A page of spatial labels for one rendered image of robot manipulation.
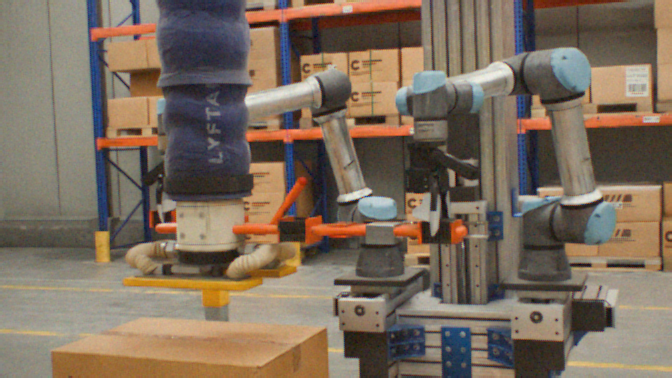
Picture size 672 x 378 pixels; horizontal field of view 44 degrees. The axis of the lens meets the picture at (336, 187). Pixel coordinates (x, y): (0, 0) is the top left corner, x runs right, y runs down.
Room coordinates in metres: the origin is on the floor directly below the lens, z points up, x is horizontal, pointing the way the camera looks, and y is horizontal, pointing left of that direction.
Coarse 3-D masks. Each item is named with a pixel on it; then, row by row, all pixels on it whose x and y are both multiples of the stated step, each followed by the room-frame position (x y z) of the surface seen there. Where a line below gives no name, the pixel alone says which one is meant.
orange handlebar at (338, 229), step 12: (156, 228) 2.12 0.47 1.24; (168, 228) 2.10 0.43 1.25; (240, 228) 2.02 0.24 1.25; (252, 228) 2.01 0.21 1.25; (264, 228) 1.99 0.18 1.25; (276, 228) 1.98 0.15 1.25; (312, 228) 1.95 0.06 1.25; (324, 228) 1.93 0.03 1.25; (336, 228) 1.92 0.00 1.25; (348, 228) 1.91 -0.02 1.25; (360, 228) 1.90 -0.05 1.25; (396, 228) 1.87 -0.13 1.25; (408, 228) 1.85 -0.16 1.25; (456, 228) 1.82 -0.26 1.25
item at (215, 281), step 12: (168, 264) 2.03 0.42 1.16; (144, 276) 2.01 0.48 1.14; (156, 276) 2.00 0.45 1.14; (168, 276) 2.00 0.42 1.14; (180, 276) 1.99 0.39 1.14; (192, 276) 1.98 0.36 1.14; (204, 276) 1.98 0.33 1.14; (216, 276) 1.96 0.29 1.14; (168, 288) 1.97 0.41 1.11; (180, 288) 1.96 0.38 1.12; (192, 288) 1.94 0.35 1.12; (204, 288) 1.93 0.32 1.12; (216, 288) 1.92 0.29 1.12; (228, 288) 1.90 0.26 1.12; (240, 288) 1.89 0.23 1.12; (252, 288) 1.93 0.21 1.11
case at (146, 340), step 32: (160, 320) 2.39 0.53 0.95; (192, 320) 2.37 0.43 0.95; (64, 352) 2.06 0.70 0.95; (96, 352) 2.03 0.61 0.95; (128, 352) 2.02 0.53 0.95; (160, 352) 2.01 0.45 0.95; (192, 352) 2.00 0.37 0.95; (224, 352) 1.98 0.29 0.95; (256, 352) 1.97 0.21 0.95; (288, 352) 1.99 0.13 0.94; (320, 352) 2.17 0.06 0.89
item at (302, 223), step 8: (288, 216) 2.02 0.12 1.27; (320, 216) 2.00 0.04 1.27; (280, 224) 1.96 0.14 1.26; (288, 224) 1.95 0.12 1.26; (296, 224) 1.94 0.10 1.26; (304, 224) 1.93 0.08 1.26; (312, 224) 1.96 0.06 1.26; (280, 232) 1.97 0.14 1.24; (288, 232) 1.96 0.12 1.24; (296, 232) 1.95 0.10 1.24; (304, 232) 1.94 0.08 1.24; (280, 240) 1.96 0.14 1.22; (288, 240) 1.95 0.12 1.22; (296, 240) 1.94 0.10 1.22; (304, 240) 1.93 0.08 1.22; (312, 240) 1.95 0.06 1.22
